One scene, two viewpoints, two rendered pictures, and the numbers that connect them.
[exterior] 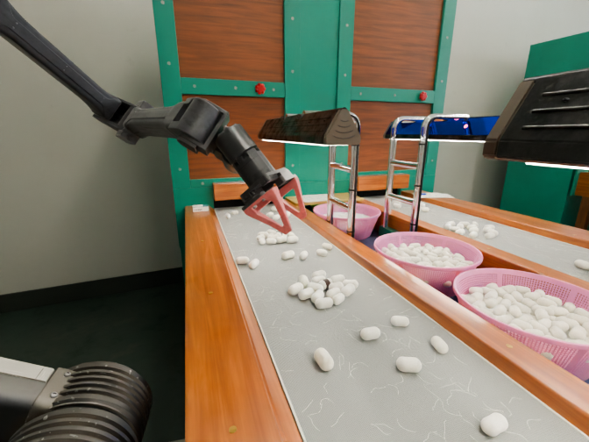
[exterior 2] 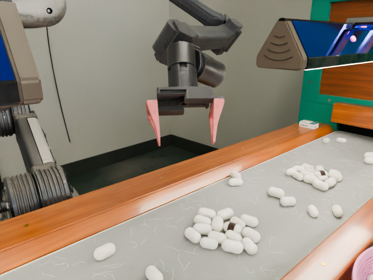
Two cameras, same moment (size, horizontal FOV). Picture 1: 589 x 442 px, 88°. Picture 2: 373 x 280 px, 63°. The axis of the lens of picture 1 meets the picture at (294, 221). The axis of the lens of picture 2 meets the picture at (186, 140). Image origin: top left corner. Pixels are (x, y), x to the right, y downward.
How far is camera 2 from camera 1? 0.59 m
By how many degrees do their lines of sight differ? 64
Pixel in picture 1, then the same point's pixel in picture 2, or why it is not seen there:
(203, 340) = (102, 193)
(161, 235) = not seen: hidden behind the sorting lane
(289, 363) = (102, 239)
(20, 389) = (34, 160)
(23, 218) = (247, 104)
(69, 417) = (26, 178)
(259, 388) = (59, 225)
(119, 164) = not seen: hidden behind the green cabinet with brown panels
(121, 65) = not seen: outside the picture
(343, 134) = (277, 55)
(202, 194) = (326, 111)
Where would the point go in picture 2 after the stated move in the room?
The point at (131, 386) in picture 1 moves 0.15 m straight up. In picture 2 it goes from (56, 186) to (46, 121)
